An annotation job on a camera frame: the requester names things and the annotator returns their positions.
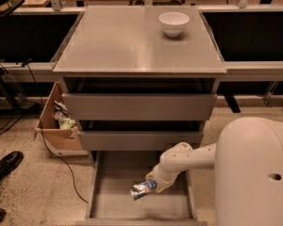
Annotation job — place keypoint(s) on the grey top drawer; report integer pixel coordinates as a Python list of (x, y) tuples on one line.
[(139, 107)]

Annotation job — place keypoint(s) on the redbull can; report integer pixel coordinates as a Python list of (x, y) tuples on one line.
[(140, 190)]

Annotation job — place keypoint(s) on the grey open bottom drawer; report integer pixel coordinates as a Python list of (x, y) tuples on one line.
[(111, 203)]

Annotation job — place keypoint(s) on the grey drawer cabinet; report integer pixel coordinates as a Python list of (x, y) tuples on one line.
[(123, 50)]

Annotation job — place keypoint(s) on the brown cardboard box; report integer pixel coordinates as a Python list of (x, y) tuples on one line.
[(62, 140)]

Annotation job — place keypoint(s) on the black leather shoe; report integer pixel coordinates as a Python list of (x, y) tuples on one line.
[(9, 163)]

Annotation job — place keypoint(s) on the grey middle drawer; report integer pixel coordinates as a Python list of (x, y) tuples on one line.
[(135, 141)]

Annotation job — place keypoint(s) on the crumpled green white trash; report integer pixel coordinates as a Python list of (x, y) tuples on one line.
[(62, 116)]

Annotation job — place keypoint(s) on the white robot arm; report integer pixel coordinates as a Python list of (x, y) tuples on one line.
[(248, 164)]

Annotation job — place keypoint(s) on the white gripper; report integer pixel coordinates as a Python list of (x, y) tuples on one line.
[(161, 179)]

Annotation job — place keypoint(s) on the white ceramic bowl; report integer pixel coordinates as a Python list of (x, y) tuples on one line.
[(173, 23)]

